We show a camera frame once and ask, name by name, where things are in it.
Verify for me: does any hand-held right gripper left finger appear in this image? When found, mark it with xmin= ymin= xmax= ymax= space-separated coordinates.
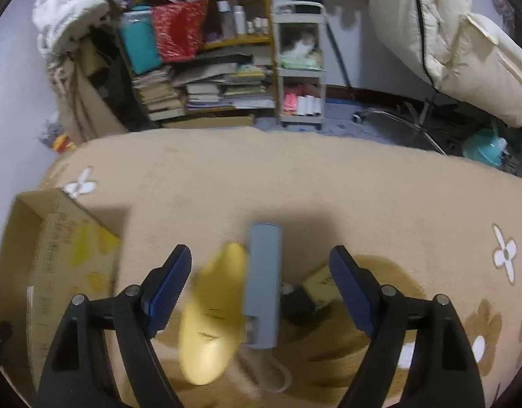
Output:
xmin=35 ymin=244 xmax=192 ymax=408

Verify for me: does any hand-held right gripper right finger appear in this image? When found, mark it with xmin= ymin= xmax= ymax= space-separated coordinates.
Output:
xmin=329 ymin=245 xmax=486 ymax=408

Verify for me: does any light blue power bank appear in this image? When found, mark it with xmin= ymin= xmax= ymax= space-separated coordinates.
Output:
xmin=243 ymin=223 xmax=283 ymax=349

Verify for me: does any cardboard box with yellow print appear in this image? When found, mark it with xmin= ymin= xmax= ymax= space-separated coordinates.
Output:
xmin=0 ymin=189 xmax=122 ymax=387

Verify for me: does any small yellow box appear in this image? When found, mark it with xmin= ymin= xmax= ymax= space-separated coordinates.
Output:
xmin=301 ymin=265 xmax=342 ymax=307

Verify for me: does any black key bundle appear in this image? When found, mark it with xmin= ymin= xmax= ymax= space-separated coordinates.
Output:
xmin=280 ymin=283 xmax=319 ymax=326

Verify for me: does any yellow round plate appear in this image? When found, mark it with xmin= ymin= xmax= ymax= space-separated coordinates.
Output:
xmin=178 ymin=242 xmax=250 ymax=387

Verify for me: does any teal plastic basin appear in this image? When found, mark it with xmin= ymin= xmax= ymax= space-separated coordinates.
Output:
xmin=462 ymin=130 xmax=510 ymax=168

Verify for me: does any stack of books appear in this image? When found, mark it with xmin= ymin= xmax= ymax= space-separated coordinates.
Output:
xmin=131 ymin=53 xmax=276 ymax=122

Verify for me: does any beige hanging cloth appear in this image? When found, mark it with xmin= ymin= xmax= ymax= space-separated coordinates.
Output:
xmin=48 ymin=36 xmax=128 ymax=143

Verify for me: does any white storage cart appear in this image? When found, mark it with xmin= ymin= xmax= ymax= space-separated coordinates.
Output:
xmin=273 ymin=2 xmax=327 ymax=130

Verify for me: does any teal storage container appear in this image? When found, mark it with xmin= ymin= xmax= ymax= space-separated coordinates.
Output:
xmin=118 ymin=8 xmax=164 ymax=75

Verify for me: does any red patterned bag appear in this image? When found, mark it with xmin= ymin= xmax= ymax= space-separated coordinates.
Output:
xmin=151 ymin=0 xmax=209 ymax=64

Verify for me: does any wooden bookshelf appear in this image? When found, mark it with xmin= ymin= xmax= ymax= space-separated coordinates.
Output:
xmin=112 ymin=0 xmax=275 ymax=124

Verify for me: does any cream padded coat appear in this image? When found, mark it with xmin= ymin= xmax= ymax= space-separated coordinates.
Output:
xmin=365 ymin=0 xmax=522 ymax=128

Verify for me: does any white quilted jacket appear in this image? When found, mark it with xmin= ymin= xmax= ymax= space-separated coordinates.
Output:
xmin=33 ymin=0 xmax=113 ymax=56

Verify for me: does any white charging cable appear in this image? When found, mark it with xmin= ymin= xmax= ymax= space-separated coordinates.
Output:
xmin=239 ymin=346 xmax=292 ymax=394

